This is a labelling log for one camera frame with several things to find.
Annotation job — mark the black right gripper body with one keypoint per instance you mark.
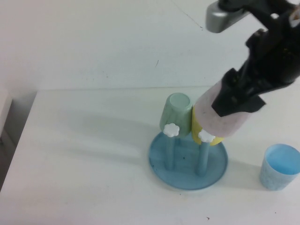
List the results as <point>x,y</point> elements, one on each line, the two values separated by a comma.
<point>274,58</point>

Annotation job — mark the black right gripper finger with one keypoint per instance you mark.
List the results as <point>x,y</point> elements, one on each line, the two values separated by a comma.
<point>230,96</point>
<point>254,103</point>

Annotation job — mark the pink marbled plastic cup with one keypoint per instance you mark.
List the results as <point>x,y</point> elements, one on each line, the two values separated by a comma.
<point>211,122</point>

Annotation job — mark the yellow marbled plastic cup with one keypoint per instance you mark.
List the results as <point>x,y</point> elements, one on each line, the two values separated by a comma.
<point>195,129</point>

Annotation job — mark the green marbled plastic cup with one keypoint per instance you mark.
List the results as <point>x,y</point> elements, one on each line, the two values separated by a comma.
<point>174,117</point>

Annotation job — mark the blue marbled plastic cup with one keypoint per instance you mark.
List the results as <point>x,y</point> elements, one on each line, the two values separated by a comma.
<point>272,178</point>

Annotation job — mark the blue cup stand with posts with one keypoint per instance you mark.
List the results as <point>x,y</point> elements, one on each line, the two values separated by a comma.
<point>185,174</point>

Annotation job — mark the black right camera bracket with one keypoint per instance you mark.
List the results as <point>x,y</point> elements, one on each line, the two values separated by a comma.
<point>257,10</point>

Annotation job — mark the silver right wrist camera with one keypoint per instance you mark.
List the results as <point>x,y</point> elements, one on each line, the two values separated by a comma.
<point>218,18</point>

